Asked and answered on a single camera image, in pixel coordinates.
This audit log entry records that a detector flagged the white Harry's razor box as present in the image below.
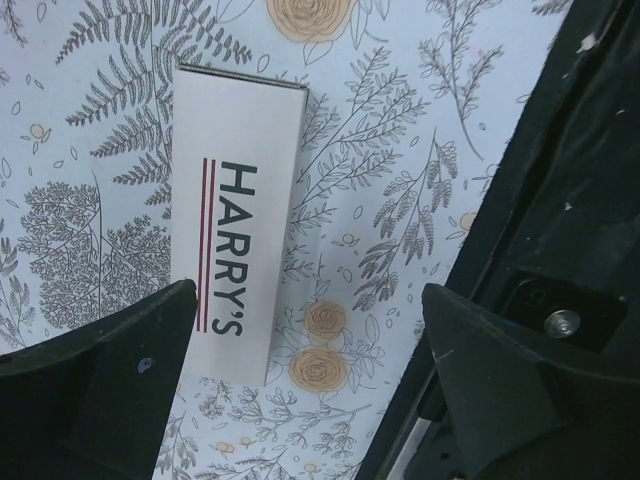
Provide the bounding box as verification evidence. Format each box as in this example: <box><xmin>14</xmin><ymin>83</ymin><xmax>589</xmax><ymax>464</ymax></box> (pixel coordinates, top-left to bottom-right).
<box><xmin>171</xmin><ymin>65</ymin><xmax>308</xmax><ymax>386</ymax></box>

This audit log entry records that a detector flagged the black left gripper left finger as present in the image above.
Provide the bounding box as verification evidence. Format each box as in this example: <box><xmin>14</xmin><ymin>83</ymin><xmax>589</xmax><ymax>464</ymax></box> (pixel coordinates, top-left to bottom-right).
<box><xmin>1</xmin><ymin>280</ymin><xmax>197</xmax><ymax>479</ymax></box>

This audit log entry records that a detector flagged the floral table mat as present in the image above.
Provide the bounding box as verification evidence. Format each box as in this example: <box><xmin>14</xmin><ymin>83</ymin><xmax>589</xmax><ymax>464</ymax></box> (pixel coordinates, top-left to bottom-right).
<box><xmin>1</xmin><ymin>1</ymin><xmax>570</xmax><ymax>479</ymax></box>

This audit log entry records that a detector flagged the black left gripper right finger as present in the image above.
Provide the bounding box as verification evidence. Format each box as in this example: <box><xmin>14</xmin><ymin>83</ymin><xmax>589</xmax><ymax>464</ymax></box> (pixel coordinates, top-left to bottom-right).
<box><xmin>422</xmin><ymin>284</ymin><xmax>639</xmax><ymax>479</ymax></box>

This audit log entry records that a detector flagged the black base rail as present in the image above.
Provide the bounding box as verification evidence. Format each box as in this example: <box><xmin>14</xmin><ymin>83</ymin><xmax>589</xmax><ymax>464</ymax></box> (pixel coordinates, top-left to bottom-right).
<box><xmin>358</xmin><ymin>1</ymin><xmax>639</xmax><ymax>479</ymax></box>

